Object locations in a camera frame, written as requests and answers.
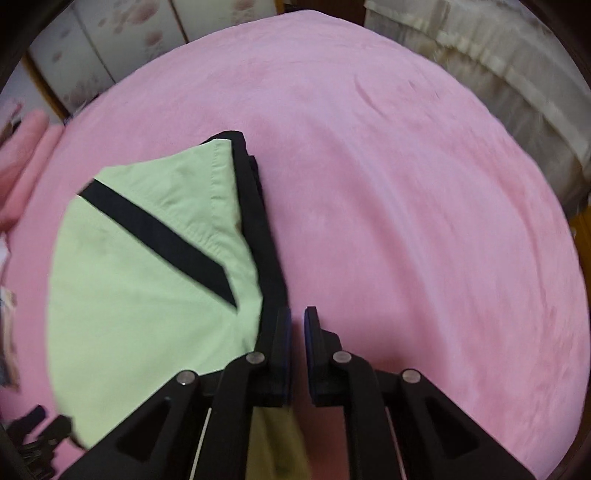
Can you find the wooden cabinet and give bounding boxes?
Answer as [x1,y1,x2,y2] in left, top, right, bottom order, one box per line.
[566,203,591,259]

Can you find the green and black hooded jacket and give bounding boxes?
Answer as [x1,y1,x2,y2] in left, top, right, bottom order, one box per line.
[46,130,312,480]

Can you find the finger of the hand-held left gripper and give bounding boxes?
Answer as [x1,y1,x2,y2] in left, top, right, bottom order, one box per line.
[9,405,47,435]
[21,414,74,472]

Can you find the floral wardrobe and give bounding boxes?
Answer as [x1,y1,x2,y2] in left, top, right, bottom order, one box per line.
[0,0,278,123]

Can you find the pink pillows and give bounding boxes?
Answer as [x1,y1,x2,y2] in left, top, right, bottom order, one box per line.
[0,111,63,232]

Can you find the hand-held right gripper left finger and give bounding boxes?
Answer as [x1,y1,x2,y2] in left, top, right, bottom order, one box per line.
[60,308,291,480]

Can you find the bed with pink sheet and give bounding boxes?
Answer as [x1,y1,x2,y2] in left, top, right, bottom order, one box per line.
[0,9,591,480]

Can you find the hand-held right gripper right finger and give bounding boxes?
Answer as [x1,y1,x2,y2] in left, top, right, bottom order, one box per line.
[305,307,536,480]

